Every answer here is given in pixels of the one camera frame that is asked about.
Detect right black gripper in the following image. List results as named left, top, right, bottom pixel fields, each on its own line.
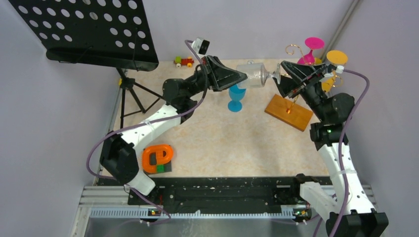
left=271, top=61, right=327, bottom=121

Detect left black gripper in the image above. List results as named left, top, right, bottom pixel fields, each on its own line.
left=185, top=54, right=247, bottom=99

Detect blue wine glass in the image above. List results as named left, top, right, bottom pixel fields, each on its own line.
left=227, top=85, right=246, bottom=113

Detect patterned clear glass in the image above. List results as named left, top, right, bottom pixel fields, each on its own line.
left=236, top=63, right=281, bottom=89

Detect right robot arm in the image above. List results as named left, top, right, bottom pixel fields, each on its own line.
left=273, top=61, right=389, bottom=237

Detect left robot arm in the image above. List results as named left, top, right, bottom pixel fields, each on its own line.
left=100, top=56, right=248, bottom=204

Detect wooden gold wine glass rack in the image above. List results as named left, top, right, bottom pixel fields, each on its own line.
left=265, top=44, right=323, bottom=131

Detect pink wine glass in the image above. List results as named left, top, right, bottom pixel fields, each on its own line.
left=297, top=37, right=325, bottom=65

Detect yellow wine glass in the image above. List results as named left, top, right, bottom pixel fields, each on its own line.
left=321, top=50, right=348, bottom=93

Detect red green toy train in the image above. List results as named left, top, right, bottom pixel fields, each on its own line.
left=173, top=56, right=194, bottom=68

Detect grey corner pipe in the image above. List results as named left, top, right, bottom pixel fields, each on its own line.
left=320, top=0, right=363, bottom=62

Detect orange tape dispenser toy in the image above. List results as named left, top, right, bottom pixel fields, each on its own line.
left=141, top=144, right=174, bottom=174

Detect black perforated music stand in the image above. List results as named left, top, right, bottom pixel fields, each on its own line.
left=0, top=0, right=159, bottom=133

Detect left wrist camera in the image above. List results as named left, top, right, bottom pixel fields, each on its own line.
left=191, top=38, right=210, bottom=55

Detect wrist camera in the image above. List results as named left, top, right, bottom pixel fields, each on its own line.
left=320, top=64, right=344, bottom=82
left=191, top=38, right=210, bottom=55

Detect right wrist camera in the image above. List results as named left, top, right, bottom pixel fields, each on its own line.
left=320, top=64, right=344, bottom=82

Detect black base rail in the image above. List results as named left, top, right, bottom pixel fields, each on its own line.
left=96, top=176, right=335, bottom=217

